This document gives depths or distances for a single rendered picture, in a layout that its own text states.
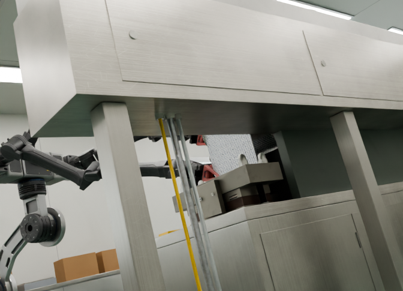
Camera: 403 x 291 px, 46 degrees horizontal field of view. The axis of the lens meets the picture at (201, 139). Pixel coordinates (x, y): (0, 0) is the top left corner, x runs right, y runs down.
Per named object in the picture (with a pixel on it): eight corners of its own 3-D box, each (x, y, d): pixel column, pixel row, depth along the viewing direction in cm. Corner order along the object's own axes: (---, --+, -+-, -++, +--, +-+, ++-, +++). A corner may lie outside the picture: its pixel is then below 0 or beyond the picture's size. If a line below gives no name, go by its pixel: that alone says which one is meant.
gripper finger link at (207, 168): (214, 186, 182) (198, 180, 189) (227, 185, 187) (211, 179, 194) (216, 169, 181) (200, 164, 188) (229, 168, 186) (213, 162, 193)
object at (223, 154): (219, 191, 184) (208, 146, 189) (262, 174, 167) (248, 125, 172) (218, 191, 184) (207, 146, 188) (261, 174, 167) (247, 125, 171)
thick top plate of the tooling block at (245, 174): (207, 207, 183) (204, 192, 185) (283, 179, 155) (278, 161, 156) (175, 212, 173) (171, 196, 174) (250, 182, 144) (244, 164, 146)
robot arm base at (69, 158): (80, 177, 266) (76, 156, 269) (90, 173, 263) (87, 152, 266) (68, 176, 258) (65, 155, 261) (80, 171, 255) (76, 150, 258)
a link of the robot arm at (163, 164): (82, 171, 204) (93, 159, 214) (86, 183, 207) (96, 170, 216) (176, 169, 192) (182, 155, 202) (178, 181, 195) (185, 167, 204)
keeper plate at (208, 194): (207, 218, 160) (199, 187, 162) (226, 212, 152) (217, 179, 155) (201, 219, 158) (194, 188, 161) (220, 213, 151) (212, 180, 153)
